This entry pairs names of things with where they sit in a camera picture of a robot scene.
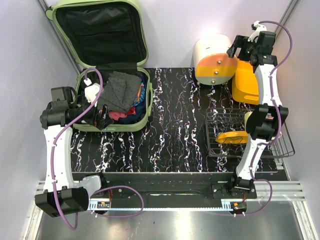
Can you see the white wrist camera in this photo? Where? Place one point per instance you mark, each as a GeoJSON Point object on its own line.
{"type": "Point", "coordinates": [257, 28]}
{"type": "Point", "coordinates": [91, 90]}

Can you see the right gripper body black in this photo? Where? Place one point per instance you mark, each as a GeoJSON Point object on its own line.
{"type": "Point", "coordinates": [247, 48]}

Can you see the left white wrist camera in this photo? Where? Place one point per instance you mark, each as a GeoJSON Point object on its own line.
{"type": "Point", "coordinates": [91, 90]}

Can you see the orange plastic basket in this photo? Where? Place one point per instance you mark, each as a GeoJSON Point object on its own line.
{"type": "Point", "coordinates": [244, 84]}

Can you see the red garment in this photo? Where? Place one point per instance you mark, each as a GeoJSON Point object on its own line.
{"type": "Point", "coordinates": [124, 117]}

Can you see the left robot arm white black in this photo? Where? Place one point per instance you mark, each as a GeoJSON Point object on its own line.
{"type": "Point", "coordinates": [60, 192]}

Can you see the black wire rack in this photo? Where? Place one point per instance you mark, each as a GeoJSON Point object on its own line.
{"type": "Point", "coordinates": [220, 120]}

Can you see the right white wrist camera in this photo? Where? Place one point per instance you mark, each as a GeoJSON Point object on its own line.
{"type": "Point", "coordinates": [257, 28]}

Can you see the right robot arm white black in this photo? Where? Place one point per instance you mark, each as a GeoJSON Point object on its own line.
{"type": "Point", "coordinates": [264, 123]}

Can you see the green hard-shell suitcase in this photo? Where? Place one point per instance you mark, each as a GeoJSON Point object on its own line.
{"type": "Point", "coordinates": [104, 36]}

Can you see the white cylindrical drawer cabinet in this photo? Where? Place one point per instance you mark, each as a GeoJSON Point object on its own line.
{"type": "Point", "coordinates": [212, 64]}

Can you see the blue orange patterned garment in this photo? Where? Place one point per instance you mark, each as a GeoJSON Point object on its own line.
{"type": "Point", "coordinates": [141, 94]}

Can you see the grey dotted cloth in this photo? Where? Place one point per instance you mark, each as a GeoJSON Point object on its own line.
{"type": "Point", "coordinates": [120, 92]}

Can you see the yellow plate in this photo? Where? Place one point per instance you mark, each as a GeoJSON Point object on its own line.
{"type": "Point", "coordinates": [232, 137]}

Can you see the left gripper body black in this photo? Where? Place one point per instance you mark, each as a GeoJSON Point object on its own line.
{"type": "Point", "coordinates": [89, 117]}

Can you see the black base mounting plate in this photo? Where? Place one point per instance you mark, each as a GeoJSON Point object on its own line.
{"type": "Point", "coordinates": [207, 184]}

